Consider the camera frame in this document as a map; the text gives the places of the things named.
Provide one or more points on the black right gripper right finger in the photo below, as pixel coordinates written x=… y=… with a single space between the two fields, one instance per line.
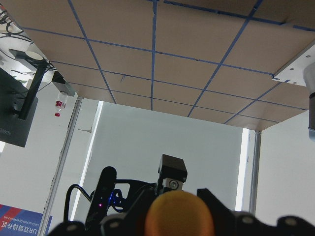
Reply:
x=233 y=223

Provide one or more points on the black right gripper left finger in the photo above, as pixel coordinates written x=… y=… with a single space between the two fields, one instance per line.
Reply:
x=132 y=222

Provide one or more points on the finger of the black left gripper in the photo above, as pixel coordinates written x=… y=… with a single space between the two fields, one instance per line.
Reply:
x=172 y=174

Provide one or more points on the yellow push button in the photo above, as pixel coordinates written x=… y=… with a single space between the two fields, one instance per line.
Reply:
x=178 y=213

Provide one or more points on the white paper cup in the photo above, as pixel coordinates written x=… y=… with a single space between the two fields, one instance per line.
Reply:
x=34 y=55

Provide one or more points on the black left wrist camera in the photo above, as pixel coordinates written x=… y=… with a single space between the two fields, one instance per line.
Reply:
x=101 y=198

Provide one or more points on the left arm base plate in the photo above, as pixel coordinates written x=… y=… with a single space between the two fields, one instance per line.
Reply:
x=300 y=70

